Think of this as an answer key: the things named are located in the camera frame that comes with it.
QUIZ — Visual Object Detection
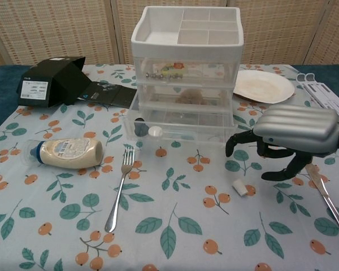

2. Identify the round paper plate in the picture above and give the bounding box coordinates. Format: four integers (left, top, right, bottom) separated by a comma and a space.
233, 69, 295, 103

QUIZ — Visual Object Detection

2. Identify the floral patterned tablecloth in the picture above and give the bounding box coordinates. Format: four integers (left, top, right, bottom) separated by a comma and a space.
0, 63, 339, 271

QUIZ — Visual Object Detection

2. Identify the silver bead chain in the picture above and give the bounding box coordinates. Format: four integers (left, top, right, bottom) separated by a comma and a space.
145, 72, 186, 80

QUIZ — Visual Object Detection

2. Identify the dark grey small cap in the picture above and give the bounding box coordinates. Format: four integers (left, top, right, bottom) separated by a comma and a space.
134, 117, 148, 138

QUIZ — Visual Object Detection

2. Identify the mayonnaise squeeze bottle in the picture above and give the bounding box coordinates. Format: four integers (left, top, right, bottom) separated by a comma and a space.
21, 137, 104, 170

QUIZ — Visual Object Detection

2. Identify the white folding laptop stand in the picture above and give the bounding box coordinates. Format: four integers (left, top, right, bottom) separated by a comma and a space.
295, 72, 339, 124

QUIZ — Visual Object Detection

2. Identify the silver metal fork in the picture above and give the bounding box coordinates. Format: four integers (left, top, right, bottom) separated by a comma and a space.
104, 146, 136, 233

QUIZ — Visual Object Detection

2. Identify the silver table knife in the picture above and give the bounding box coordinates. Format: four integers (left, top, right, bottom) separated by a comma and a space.
304, 163, 339, 249

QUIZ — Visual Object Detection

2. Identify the small white cylinder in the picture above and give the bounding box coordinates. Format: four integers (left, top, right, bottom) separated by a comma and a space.
232, 178, 248, 196

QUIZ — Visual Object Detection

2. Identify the clear drawer with bead chain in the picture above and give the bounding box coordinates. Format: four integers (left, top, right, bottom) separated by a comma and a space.
135, 58, 240, 86

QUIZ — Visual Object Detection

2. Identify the black cardboard box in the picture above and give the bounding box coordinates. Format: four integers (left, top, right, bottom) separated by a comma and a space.
16, 56, 138, 108

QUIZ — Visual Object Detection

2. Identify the white drawer organizer box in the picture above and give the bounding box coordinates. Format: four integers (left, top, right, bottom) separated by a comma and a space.
131, 5, 245, 128

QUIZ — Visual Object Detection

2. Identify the woven bamboo folding screen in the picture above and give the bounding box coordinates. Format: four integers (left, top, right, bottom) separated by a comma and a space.
0, 0, 339, 69

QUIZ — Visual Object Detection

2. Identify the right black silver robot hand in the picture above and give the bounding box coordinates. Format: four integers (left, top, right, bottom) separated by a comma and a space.
225, 106, 339, 181

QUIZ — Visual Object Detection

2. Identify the colourful printed card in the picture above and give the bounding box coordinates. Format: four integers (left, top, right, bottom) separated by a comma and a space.
158, 61, 187, 73

